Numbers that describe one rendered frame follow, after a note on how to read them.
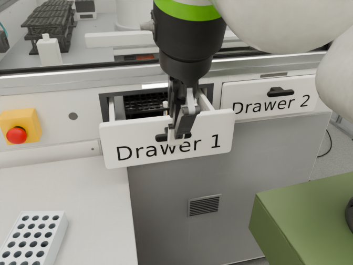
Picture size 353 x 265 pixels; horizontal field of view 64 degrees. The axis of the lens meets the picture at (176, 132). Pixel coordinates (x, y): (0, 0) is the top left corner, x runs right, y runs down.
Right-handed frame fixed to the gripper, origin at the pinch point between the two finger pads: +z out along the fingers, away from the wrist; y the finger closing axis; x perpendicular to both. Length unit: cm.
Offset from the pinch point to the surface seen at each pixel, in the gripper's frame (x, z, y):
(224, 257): 25, 83, 8
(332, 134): 148, 125, -70
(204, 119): 7.2, 3.1, -4.7
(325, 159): 123, 116, -46
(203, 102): 11.3, 11.0, -16.4
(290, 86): 36.1, 8.9, -17.1
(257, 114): 27.7, 16.2, -14.4
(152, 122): -3.9, 2.4, -5.0
